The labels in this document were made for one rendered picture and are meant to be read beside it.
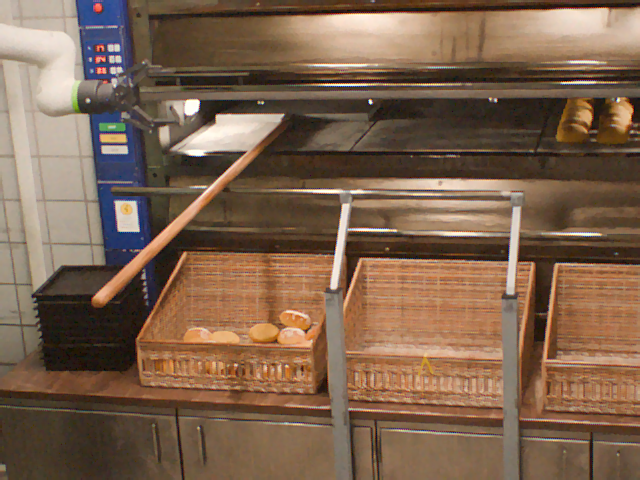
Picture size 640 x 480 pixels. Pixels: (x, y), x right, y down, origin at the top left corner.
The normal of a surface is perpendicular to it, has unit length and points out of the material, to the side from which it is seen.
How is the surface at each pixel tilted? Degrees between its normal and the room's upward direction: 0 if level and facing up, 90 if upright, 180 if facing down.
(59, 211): 90
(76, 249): 90
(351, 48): 70
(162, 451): 90
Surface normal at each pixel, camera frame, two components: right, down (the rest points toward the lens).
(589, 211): -0.26, -0.03
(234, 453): -0.25, 0.32
